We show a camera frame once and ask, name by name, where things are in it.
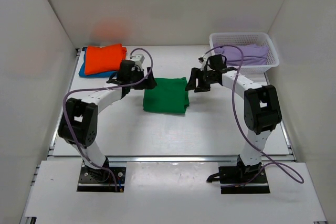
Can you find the purple t shirt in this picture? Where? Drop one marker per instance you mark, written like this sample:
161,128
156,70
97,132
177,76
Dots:
254,55

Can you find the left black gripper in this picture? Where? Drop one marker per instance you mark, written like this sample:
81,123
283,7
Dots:
149,83

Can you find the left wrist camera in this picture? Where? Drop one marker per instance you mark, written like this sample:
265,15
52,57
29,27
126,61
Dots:
138,59

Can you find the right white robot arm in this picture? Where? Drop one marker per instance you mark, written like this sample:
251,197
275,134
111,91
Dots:
262,111

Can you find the white plastic basket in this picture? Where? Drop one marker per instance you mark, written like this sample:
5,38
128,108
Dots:
220,40

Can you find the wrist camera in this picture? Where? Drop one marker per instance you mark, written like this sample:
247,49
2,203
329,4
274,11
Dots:
204,62
138,59

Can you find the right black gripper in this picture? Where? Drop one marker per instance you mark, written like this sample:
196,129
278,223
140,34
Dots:
191,85

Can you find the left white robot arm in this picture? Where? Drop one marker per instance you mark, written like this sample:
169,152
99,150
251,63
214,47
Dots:
79,122

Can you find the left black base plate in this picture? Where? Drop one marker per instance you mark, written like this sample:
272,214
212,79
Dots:
93,180

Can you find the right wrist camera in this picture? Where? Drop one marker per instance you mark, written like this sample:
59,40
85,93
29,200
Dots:
204,62

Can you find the green t shirt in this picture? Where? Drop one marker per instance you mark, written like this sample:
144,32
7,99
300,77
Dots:
168,97

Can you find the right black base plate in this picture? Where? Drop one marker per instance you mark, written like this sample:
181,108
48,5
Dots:
241,179

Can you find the folded blue t shirt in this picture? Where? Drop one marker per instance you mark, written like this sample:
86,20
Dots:
81,72

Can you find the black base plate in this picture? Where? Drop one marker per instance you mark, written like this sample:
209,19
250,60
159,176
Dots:
93,180
241,179

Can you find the folded orange t shirt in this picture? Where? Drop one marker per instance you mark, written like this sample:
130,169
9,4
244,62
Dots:
104,59

